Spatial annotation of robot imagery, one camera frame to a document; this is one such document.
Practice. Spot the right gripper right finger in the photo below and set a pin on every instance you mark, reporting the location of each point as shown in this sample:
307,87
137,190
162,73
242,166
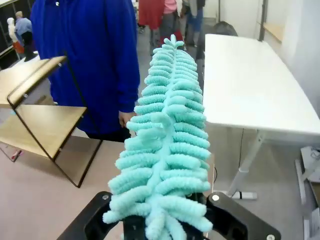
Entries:
237,220

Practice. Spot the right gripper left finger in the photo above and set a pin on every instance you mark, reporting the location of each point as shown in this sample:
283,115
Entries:
92,217

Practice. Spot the teal chenille duster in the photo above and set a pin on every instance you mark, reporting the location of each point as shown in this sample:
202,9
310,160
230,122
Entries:
170,125

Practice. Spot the person's left forearm blue sleeve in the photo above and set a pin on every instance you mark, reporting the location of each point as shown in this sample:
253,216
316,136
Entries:
128,87

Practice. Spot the person's left hand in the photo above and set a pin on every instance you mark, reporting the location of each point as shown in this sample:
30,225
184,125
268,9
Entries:
125,120

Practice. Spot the white table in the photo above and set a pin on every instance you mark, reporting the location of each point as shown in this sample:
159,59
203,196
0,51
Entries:
250,87

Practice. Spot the person in blue hoodie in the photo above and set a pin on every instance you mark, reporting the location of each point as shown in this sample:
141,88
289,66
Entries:
82,62

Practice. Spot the black office chair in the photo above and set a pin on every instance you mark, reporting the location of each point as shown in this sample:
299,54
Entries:
226,28

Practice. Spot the light wooden table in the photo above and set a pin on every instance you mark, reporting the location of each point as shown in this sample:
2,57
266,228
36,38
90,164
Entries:
273,31

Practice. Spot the black pole stand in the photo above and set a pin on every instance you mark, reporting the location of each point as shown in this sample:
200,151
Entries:
262,20

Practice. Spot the man in blue shirt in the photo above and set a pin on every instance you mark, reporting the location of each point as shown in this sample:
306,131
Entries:
23,27

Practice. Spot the figure in white clothes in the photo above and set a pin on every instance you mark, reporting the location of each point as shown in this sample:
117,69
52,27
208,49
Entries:
11,27

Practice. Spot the person in dark clothes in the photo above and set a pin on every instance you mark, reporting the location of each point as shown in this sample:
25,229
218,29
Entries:
195,17

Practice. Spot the person in red garment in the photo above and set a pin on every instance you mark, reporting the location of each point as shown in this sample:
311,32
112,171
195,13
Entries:
150,15

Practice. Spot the person in pink shirt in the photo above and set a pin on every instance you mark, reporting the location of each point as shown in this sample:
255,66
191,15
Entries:
172,17

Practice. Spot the two-tier wooden shelf black frame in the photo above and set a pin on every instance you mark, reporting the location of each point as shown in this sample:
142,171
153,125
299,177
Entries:
50,125

